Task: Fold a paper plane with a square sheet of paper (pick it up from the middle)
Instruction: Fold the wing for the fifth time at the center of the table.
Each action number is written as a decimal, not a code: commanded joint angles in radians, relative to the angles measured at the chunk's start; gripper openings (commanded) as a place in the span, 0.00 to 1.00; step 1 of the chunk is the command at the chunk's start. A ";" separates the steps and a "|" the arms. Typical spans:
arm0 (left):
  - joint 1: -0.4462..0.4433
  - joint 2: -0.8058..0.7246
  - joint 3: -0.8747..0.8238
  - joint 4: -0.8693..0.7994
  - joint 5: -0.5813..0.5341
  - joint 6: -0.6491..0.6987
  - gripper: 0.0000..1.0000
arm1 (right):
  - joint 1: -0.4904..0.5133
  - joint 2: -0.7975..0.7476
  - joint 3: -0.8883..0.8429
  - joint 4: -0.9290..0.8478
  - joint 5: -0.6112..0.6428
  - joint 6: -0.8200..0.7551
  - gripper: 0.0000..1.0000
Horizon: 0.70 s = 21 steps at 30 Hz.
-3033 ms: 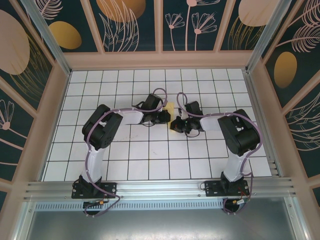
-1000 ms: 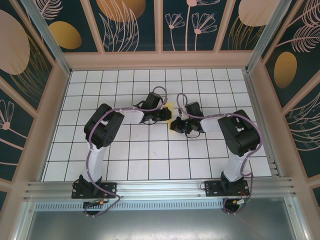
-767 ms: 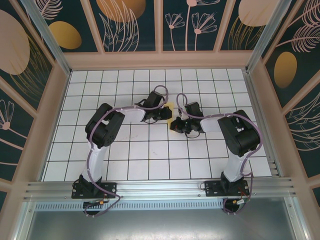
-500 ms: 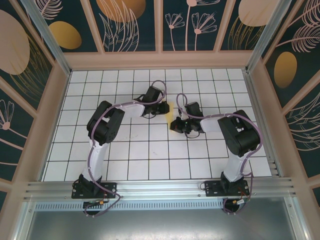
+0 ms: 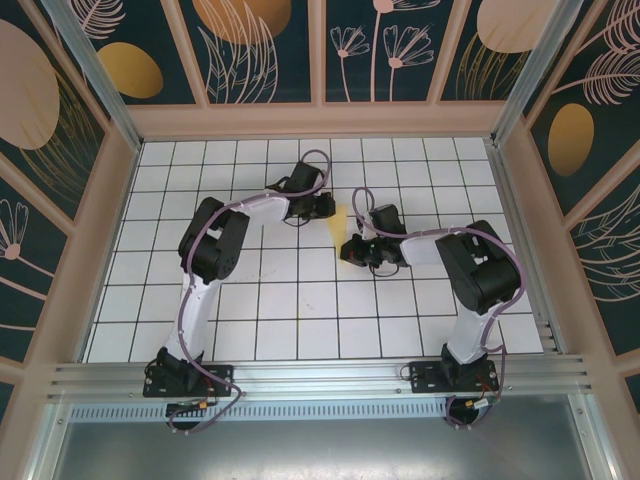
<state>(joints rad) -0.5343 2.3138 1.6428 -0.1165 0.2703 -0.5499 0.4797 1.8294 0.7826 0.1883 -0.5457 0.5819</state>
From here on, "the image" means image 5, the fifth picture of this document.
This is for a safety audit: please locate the aluminium frame post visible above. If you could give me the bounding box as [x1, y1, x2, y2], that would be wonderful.
[39, 0, 144, 154]
[489, 0, 599, 149]

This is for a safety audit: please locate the grey metal panel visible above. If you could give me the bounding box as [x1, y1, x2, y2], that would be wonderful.
[27, 392, 616, 480]

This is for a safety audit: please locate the perforated metal cable tray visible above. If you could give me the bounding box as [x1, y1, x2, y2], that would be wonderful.
[69, 402, 571, 424]

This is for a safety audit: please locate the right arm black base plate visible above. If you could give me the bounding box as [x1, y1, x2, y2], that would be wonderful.
[408, 360, 501, 396]

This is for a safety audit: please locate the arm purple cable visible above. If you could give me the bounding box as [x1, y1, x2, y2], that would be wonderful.
[177, 148, 334, 436]
[352, 186, 526, 431]

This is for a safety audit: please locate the long aluminium mounting rail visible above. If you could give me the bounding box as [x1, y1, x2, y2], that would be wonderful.
[47, 354, 594, 401]

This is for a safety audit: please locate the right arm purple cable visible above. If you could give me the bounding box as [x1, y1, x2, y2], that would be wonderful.
[352, 186, 526, 431]

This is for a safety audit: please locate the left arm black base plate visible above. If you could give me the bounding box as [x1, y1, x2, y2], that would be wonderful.
[143, 363, 235, 399]

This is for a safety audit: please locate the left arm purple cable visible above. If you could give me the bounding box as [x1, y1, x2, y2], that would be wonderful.
[177, 148, 334, 436]

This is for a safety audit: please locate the aluminium side rail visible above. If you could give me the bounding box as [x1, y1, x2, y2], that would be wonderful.
[487, 142, 569, 359]

